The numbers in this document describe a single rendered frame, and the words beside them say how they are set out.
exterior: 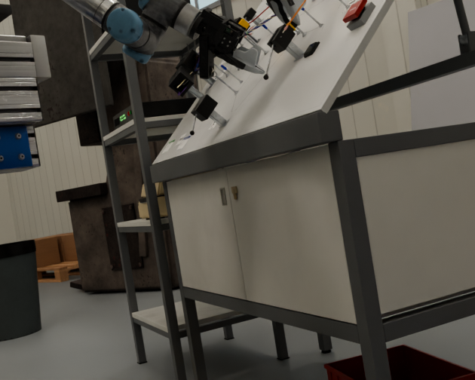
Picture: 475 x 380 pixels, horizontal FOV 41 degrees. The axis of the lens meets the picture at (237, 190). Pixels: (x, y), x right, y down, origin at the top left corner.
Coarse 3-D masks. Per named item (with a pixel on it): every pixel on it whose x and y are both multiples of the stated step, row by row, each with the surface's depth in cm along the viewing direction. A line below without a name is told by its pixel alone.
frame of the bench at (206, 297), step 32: (448, 128) 146; (352, 160) 135; (352, 192) 134; (352, 224) 134; (352, 256) 135; (192, 288) 230; (352, 288) 136; (192, 320) 238; (288, 320) 165; (320, 320) 150; (384, 320) 138; (416, 320) 139; (448, 320) 143; (192, 352) 238; (384, 352) 135
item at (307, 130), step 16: (320, 112) 132; (336, 112) 134; (272, 128) 149; (288, 128) 143; (304, 128) 137; (320, 128) 132; (336, 128) 133; (224, 144) 175; (240, 144) 166; (256, 144) 158; (272, 144) 151; (288, 144) 144; (304, 144) 138; (320, 144) 137; (176, 160) 211; (192, 160) 198; (208, 160) 187; (224, 160) 177; (240, 160) 168; (160, 176) 229; (176, 176) 213
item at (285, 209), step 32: (288, 160) 153; (320, 160) 140; (256, 192) 171; (288, 192) 155; (320, 192) 142; (256, 224) 174; (288, 224) 158; (320, 224) 144; (256, 256) 177; (288, 256) 160; (320, 256) 146; (256, 288) 180; (288, 288) 163; (320, 288) 148; (352, 320) 139
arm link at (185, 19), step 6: (186, 6) 159; (192, 6) 160; (180, 12) 159; (186, 12) 159; (192, 12) 159; (198, 12) 160; (180, 18) 159; (186, 18) 159; (192, 18) 159; (174, 24) 160; (180, 24) 159; (186, 24) 159; (192, 24) 159; (180, 30) 161; (186, 30) 160; (186, 36) 163
